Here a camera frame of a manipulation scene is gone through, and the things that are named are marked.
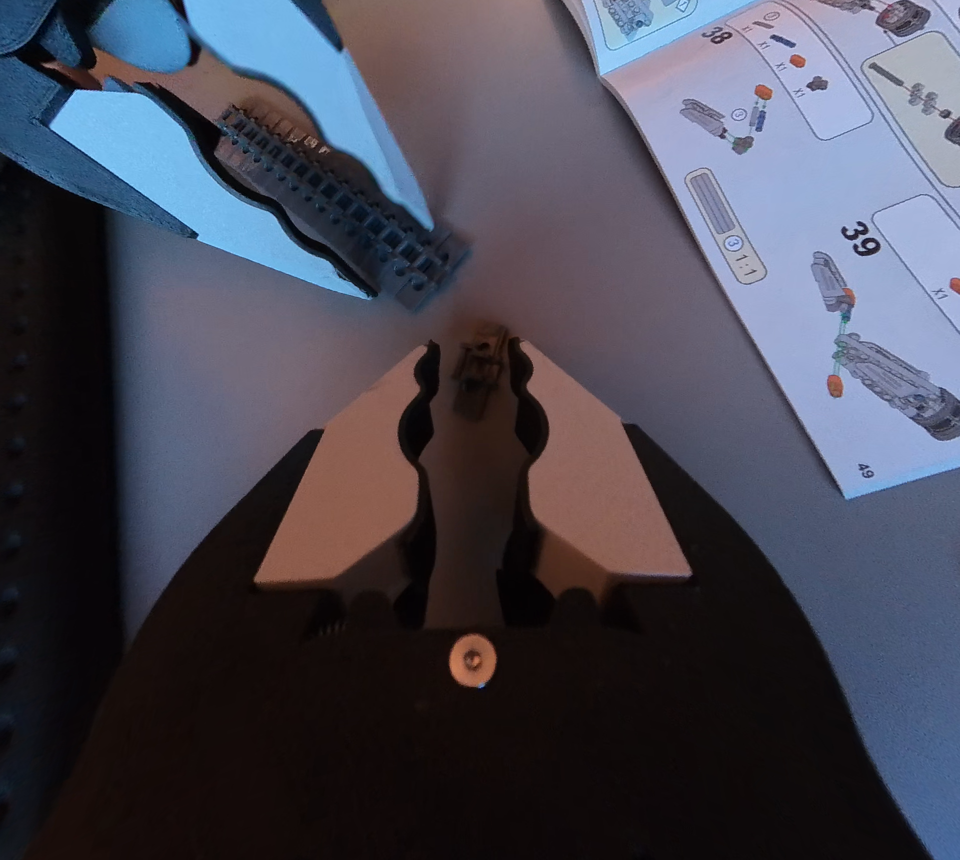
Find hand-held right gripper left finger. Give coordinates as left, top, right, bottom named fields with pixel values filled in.
left=253, top=341, right=442, bottom=629

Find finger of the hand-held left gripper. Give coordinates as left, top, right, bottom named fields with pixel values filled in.
left=45, top=82, right=378, bottom=300
left=166, top=0, right=438, bottom=231

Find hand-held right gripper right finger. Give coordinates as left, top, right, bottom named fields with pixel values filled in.
left=496, top=340, right=695, bottom=629

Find single grey track link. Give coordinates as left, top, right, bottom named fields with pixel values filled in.
left=452, top=322, right=513, bottom=420

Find grey toy track chain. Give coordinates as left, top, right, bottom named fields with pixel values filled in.
left=213, top=101, right=474, bottom=312

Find grey desk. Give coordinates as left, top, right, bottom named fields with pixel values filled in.
left=105, top=0, right=960, bottom=846

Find black perforated chair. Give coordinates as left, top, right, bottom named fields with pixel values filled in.
left=0, top=155, right=125, bottom=854

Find white instruction booklet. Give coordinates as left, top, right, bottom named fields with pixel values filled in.
left=491, top=0, right=960, bottom=501

